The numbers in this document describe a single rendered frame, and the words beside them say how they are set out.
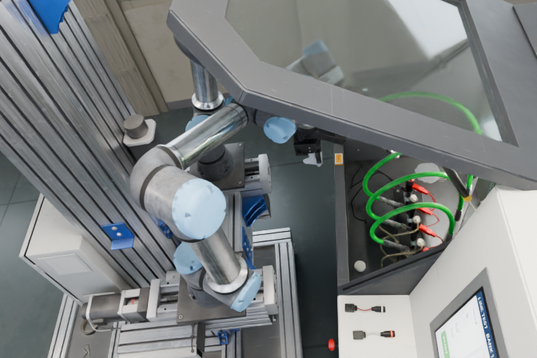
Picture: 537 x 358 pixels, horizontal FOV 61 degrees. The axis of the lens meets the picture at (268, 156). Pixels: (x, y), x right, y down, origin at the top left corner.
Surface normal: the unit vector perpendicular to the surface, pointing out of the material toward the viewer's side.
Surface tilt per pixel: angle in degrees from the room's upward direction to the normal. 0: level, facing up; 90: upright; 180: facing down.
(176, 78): 90
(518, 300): 76
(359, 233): 0
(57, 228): 0
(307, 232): 0
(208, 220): 82
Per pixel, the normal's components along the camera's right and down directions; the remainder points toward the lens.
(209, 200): 0.79, 0.27
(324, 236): -0.17, -0.63
